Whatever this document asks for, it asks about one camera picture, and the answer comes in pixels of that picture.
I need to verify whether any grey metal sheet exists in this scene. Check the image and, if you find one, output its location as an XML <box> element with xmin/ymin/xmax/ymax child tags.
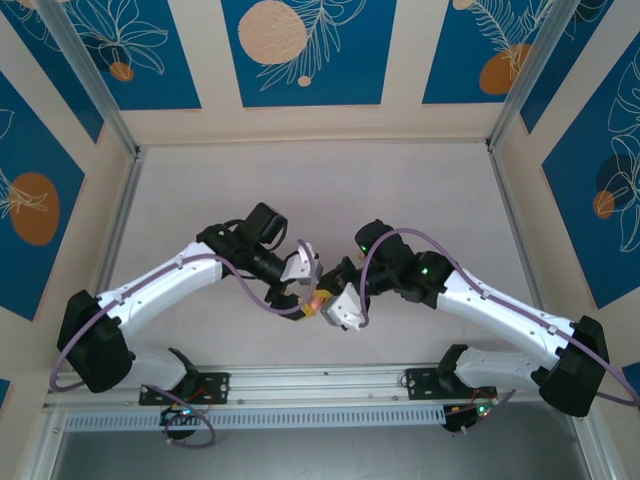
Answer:
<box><xmin>49</xmin><ymin>428</ymin><xmax>594</xmax><ymax>480</ymax></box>

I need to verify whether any controller board with green light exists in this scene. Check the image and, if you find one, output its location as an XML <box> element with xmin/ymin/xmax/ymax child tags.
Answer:
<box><xmin>158</xmin><ymin>403</ymin><xmax>207</xmax><ymax>427</ymax></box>
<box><xmin>442</xmin><ymin>402</ymin><xmax>497</xmax><ymax>435</ymax></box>

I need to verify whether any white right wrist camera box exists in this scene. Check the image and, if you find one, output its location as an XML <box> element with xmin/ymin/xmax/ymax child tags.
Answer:
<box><xmin>321</xmin><ymin>282</ymin><xmax>370</xmax><ymax>333</ymax></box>

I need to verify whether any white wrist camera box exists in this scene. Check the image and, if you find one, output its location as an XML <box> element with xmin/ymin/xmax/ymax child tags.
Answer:
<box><xmin>278</xmin><ymin>238</ymin><xmax>322</xmax><ymax>287</ymax></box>
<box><xmin>321</xmin><ymin>282</ymin><xmax>370</xmax><ymax>333</ymax></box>

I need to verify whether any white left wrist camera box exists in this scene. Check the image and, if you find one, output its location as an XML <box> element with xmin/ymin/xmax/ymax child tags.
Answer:
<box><xmin>278</xmin><ymin>238</ymin><xmax>322</xmax><ymax>287</ymax></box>

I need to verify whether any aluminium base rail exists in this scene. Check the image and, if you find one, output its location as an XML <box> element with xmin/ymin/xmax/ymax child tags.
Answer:
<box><xmin>42</xmin><ymin>363</ymin><xmax>596</xmax><ymax>407</ymax></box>

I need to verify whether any white slotted cable duct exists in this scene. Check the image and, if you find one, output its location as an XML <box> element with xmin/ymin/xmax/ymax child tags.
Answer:
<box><xmin>64</xmin><ymin>405</ymin><xmax>446</xmax><ymax>431</ymax></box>

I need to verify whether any aluminium table side rail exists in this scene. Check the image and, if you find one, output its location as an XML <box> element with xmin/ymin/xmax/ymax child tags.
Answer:
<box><xmin>82</xmin><ymin>145</ymin><xmax>147</xmax><ymax>301</ymax></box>
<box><xmin>487</xmin><ymin>142</ymin><xmax>619</xmax><ymax>480</ymax></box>

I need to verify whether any blue floral wall panel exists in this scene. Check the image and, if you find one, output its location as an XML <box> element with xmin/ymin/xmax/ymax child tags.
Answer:
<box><xmin>519</xmin><ymin>0</ymin><xmax>640</xmax><ymax>135</ymax></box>
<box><xmin>221</xmin><ymin>0</ymin><xmax>399</xmax><ymax>108</ymax></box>
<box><xmin>0</xmin><ymin>69</ymin><xmax>86</xmax><ymax>322</ymax></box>
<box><xmin>422</xmin><ymin>0</ymin><xmax>557</xmax><ymax>106</ymax></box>
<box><xmin>59</xmin><ymin>0</ymin><xmax>203</xmax><ymax>112</ymax></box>
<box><xmin>542</xmin><ymin>47</ymin><xmax>640</xmax><ymax>310</ymax></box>
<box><xmin>0</xmin><ymin>0</ymin><xmax>105</xmax><ymax>146</ymax></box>

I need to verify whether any aluminium frame post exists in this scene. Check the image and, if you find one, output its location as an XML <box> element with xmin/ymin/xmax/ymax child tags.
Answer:
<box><xmin>485</xmin><ymin>0</ymin><xmax>589</xmax><ymax>151</ymax></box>
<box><xmin>35</xmin><ymin>0</ymin><xmax>144</xmax><ymax>161</ymax></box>

